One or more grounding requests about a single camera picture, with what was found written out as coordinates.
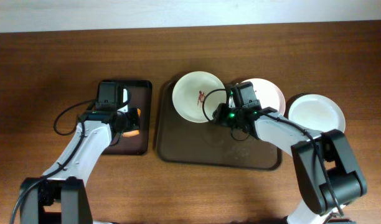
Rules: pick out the large brown tray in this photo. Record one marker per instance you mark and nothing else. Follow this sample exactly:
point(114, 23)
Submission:
point(181, 141)

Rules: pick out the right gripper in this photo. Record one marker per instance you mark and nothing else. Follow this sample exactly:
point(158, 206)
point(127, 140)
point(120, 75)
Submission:
point(221, 110)

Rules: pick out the green and orange sponge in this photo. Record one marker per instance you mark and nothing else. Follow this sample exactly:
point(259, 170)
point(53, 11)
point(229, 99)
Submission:
point(132, 123)

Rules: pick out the small black tray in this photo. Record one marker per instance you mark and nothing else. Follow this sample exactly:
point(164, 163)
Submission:
point(141, 92)

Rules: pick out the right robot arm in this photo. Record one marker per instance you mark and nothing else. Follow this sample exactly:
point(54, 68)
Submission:
point(328, 174)

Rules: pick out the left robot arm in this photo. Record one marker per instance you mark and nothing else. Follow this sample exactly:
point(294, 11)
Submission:
point(59, 195)

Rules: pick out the white plate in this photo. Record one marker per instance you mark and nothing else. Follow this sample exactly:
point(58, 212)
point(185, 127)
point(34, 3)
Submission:
point(194, 90)
point(268, 94)

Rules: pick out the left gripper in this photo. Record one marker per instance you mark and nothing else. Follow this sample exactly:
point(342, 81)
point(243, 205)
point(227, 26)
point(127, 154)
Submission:
point(132, 114)

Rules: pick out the pale green plate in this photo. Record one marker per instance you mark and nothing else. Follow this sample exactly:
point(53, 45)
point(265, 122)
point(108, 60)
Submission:
point(317, 112)

